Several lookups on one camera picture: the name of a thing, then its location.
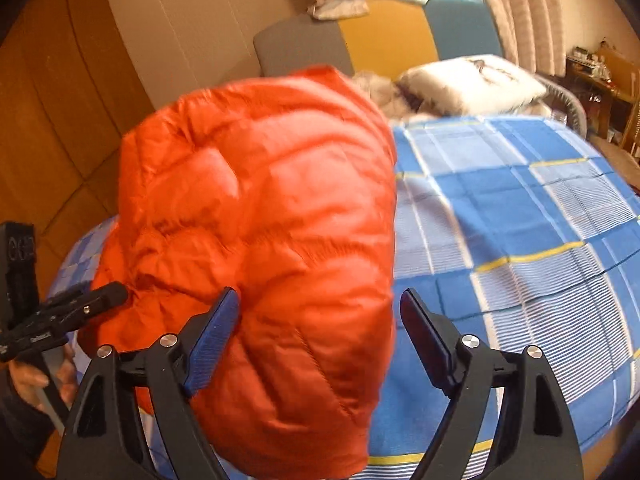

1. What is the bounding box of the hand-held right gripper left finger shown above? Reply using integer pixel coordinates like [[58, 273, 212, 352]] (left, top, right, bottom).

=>
[[55, 286, 242, 480]]

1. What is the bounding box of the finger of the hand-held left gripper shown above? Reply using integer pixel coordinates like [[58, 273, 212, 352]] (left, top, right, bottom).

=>
[[46, 281, 95, 311], [0, 281, 129, 361]]

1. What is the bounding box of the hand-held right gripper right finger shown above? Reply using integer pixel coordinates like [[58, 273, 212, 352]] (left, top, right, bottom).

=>
[[400, 287, 586, 480]]

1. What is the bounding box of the orange down jacket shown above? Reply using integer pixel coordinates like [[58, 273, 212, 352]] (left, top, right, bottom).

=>
[[77, 64, 399, 479]]

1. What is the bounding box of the person's left forearm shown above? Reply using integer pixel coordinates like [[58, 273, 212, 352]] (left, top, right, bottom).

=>
[[0, 385, 57, 468]]

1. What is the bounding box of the person's left hand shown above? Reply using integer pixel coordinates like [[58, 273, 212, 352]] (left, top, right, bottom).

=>
[[9, 342, 79, 413]]

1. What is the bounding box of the wooden wardrobe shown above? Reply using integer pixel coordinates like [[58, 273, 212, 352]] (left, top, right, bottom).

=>
[[0, 0, 157, 306]]

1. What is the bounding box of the white printed pillow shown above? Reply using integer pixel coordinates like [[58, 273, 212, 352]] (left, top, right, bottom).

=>
[[399, 54, 548, 116]]

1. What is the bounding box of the wooden desk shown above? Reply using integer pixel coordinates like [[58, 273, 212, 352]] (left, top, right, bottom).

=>
[[566, 42, 640, 157]]

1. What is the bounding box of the grey yellow blue headboard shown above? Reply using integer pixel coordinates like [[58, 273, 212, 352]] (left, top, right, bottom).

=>
[[253, 0, 505, 82]]

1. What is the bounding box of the pink pleated curtain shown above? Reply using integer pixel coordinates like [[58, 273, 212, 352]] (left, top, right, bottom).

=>
[[472, 0, 570, 77]]

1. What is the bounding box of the grey round frame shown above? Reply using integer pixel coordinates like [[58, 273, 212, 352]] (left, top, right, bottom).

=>
[[534, 72, 592, 137]]

